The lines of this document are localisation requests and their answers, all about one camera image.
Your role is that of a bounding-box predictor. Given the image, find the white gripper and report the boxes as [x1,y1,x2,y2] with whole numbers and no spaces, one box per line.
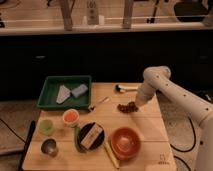
[135,89,154,107]

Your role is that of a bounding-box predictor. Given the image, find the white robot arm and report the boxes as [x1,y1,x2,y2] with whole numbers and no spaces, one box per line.
[135,66,213,171]

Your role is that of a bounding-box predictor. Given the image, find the red bowl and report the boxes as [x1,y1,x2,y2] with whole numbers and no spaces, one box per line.
[109,127,141,160]

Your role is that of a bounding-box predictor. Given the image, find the yellow wooden stick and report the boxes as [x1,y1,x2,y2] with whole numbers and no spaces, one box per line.
[104,141,120,169]

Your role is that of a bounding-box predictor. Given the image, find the blue-grey rectangular sponge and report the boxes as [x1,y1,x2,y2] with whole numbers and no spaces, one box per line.
[71,84,88,98]

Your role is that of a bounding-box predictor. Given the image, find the green vegetable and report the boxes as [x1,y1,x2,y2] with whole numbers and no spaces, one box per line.
[74,126,86,153]

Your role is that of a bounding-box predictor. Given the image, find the white cup orange inside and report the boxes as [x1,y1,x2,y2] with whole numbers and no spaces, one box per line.
[62,109,79,127]

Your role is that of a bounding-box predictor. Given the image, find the green plastic tray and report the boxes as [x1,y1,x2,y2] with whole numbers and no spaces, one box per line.
[37,75,92,110]

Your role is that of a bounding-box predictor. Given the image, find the grey wedge sponge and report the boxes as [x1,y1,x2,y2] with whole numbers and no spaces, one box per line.
[56,85,71,104]

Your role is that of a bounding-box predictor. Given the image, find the green cup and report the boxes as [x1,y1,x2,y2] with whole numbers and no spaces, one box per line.
[39,119,54,136]

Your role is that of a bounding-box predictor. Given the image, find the metal cup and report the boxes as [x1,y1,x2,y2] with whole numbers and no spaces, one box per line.
[41,139,58,157]

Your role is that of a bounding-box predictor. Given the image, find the wooden shelf ledge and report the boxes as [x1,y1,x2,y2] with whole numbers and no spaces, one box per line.
[0,22,213,36]

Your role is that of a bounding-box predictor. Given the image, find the black cable right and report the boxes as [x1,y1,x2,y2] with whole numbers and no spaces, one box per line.
[170,117,198,171]

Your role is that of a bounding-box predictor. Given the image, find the black cable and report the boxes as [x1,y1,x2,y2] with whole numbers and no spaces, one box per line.
[170,117,198,171]
[0,118,26,144]

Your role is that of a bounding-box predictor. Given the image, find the black cable left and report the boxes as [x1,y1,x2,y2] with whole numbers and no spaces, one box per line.
[0,118,26,144]

